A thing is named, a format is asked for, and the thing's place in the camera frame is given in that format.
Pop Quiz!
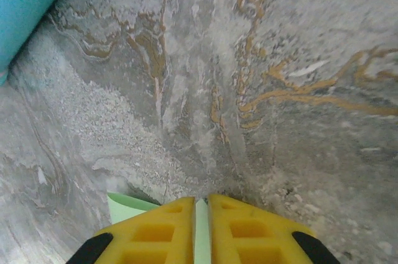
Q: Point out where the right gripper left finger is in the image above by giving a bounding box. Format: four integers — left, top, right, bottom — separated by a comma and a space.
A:
67, 196, 196, 264

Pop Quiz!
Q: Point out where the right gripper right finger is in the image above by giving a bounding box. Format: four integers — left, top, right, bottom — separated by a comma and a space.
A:
207, 194, 341, 264

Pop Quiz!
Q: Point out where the light green paper sheet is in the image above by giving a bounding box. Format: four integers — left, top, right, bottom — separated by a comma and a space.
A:
107, 191, 212, 264

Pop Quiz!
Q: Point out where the teal cylindrical pen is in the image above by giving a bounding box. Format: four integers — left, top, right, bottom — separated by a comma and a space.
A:
0, 0, 66, 86

